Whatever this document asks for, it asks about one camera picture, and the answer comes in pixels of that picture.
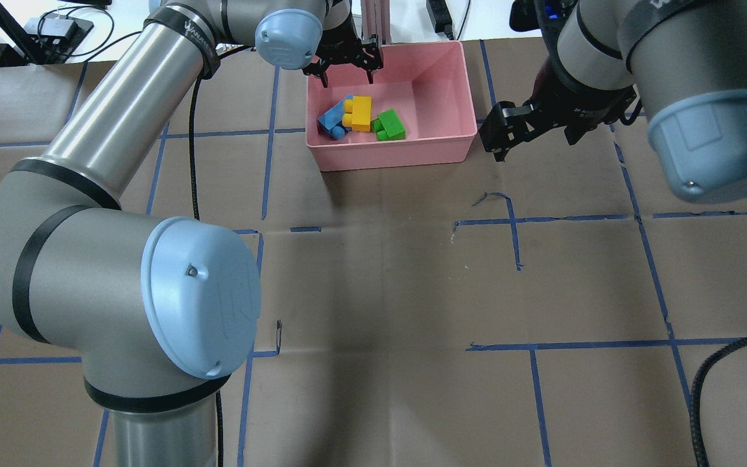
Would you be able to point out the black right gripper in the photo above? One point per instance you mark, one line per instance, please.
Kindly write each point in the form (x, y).
(574, 98)

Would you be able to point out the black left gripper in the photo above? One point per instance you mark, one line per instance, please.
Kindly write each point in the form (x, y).
(340, 40)

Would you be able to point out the yellow toy block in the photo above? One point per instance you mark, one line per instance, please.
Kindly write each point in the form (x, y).
(357, 113)

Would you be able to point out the blue toy block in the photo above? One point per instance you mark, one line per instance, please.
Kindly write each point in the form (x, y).
(330, 124)

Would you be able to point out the green toy block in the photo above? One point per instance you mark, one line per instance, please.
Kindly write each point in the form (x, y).
(387, 126)

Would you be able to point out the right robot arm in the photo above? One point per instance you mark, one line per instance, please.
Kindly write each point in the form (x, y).
(683, 63)

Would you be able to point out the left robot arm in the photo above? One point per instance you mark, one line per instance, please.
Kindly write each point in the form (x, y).
(161, 310)

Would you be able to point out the pink plastic box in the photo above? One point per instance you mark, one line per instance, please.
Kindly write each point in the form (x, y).
(426, 84)

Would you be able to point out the black power adapter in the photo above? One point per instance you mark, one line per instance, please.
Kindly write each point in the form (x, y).
(440, 15)

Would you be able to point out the aluminium frame post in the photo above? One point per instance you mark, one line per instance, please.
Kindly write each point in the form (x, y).
(375, 16)

